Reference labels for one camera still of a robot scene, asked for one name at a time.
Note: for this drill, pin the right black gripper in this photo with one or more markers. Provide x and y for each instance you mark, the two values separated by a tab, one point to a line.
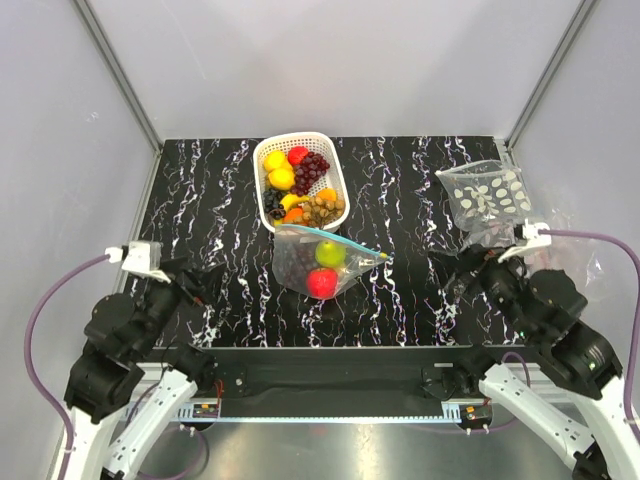
482	258

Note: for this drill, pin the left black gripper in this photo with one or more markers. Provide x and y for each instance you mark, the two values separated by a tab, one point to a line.
208	279

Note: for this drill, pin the red grape bunch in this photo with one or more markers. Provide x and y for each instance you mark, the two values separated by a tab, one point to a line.
292	264
313	168

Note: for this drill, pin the clear zip top bag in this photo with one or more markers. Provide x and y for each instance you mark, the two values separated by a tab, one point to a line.
359	259

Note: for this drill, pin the red apple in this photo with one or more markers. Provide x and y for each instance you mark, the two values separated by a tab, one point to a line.
322	283

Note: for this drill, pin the green pear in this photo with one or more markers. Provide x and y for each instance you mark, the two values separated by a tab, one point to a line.
330	254

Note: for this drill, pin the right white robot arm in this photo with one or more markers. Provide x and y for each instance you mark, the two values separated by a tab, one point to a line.
544	308

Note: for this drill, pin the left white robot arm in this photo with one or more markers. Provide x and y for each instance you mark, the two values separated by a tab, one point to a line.
120	335

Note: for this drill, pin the bag of pink slices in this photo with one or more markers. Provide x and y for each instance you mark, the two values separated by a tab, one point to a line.
490	236

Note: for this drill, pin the crumpled clear plastic bag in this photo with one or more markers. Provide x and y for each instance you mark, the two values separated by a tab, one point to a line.
584	260

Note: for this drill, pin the bag of white slices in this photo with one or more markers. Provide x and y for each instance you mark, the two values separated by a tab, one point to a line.
484	193

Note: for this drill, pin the dark purple grape bunch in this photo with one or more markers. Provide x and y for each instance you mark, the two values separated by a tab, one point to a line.
272	203

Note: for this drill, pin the orange fruit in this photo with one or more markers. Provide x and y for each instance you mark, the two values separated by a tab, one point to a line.
295	215

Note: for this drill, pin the yellow banana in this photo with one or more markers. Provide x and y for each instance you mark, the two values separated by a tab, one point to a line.
290	201

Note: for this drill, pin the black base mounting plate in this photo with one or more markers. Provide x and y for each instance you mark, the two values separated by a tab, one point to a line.
249	373

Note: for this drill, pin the yellow lemon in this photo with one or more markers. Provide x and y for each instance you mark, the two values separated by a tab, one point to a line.
281	179

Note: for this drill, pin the red strawberry fruit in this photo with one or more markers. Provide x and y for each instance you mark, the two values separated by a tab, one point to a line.
297	154

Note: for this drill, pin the white perforated plastic basket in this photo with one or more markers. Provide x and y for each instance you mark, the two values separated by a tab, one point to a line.
331	187

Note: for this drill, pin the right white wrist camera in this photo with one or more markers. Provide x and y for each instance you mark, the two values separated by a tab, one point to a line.
530	237

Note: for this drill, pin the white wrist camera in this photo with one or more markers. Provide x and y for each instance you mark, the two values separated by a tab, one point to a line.
139	258
530	237

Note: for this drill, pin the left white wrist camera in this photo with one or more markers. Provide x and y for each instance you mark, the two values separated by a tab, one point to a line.
139	258

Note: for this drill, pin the aluminium frame rail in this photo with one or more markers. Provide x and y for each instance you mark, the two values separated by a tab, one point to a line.
444	382

